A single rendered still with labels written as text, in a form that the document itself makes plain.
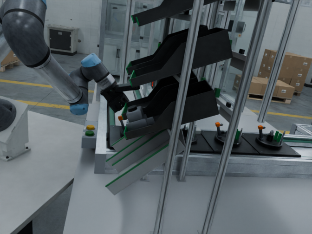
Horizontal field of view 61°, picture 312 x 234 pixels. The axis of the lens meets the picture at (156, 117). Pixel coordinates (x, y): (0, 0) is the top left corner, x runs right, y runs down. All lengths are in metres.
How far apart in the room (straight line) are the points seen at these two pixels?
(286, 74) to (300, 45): 2.75
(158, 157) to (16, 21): 0.57
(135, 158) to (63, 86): 0.38
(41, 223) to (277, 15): 9.23
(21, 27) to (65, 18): 8.58
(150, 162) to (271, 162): 0.78
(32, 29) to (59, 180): 0.60
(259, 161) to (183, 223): 0.55
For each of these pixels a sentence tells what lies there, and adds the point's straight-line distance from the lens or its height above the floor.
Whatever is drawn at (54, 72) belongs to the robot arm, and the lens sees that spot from 0.99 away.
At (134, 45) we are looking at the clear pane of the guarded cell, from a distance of 2.54.
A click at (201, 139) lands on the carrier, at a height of 0.97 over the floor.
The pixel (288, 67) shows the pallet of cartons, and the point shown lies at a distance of 7.98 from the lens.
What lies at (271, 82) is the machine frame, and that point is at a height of 1.19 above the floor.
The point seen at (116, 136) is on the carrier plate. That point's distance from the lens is 1.30.
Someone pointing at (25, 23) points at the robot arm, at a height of 1.47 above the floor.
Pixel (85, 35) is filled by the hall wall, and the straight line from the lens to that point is 9.36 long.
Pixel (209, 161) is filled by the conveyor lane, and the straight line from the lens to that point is 1.29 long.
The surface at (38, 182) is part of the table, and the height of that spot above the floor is 0.86.
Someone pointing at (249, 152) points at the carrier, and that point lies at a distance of 1.42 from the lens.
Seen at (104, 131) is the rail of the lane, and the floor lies 0.96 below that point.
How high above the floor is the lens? 1.54
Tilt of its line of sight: 21 degrees down
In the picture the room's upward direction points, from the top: 8 degrees clockwise
